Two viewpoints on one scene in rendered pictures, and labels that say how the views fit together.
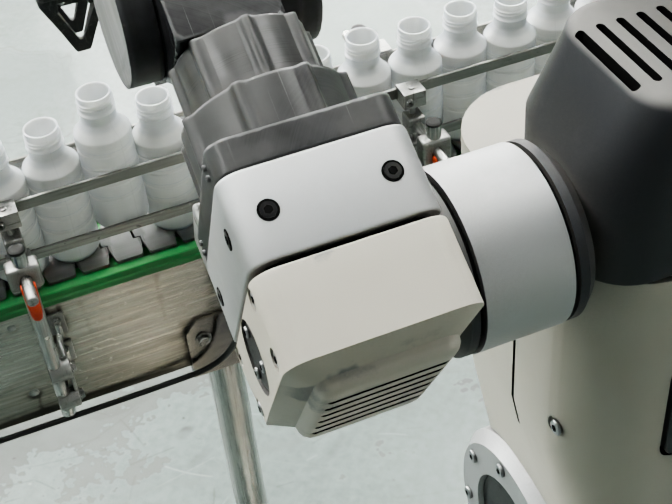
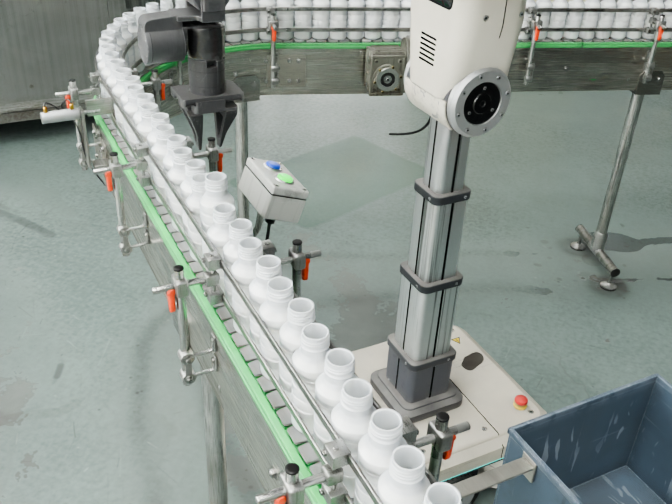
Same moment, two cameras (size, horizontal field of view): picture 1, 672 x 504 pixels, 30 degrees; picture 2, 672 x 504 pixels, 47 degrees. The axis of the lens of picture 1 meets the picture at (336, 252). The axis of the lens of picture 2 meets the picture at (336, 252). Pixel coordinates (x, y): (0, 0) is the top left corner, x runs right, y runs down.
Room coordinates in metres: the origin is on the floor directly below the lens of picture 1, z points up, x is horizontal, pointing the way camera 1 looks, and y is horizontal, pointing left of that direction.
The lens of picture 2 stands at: (1.05, 1.41, 1.80)
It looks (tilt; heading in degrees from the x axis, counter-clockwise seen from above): 32 degrees down; 260
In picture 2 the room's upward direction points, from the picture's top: 3 degrees clockwise
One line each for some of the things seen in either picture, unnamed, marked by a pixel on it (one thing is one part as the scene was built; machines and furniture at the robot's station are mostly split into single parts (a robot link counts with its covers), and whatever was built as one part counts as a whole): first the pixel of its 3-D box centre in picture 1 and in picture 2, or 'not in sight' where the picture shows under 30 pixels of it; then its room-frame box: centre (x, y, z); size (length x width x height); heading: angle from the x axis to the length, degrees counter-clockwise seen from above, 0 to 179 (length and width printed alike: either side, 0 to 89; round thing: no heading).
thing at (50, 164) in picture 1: (58, 189); (225, 249); (1.05, 0.29, 1.08); 0.06 x 0.06 x 0.17
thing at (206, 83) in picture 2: not in sight; (207, 78); (1.07, 0.23, 1.37); 0.10 x 0.07 x 0.07; 18
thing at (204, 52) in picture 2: not in sight; (202, 40); (1.07, 0.23, 1.43); 0.07 x 0.06 x 0.07; 19
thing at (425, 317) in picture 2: not in sight; (423, 330); (0.52, -0.20, 0.49); 0.13 x 0.13 x 0.40; 18
